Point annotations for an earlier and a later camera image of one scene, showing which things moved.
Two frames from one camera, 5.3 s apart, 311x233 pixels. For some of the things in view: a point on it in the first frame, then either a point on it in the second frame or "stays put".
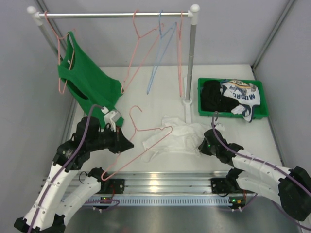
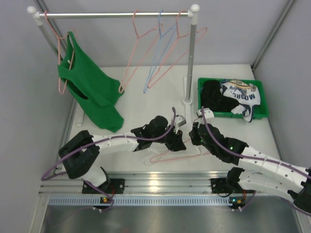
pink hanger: (109, 176) → (174, 158)
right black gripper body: (208, 149) → (197, 140)
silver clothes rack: (36, 16) stays put
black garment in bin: (213, 99) stays put
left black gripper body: (116, 140) → (174, 140)
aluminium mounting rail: (166, 183) stays put
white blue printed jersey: (247, 95) stays put
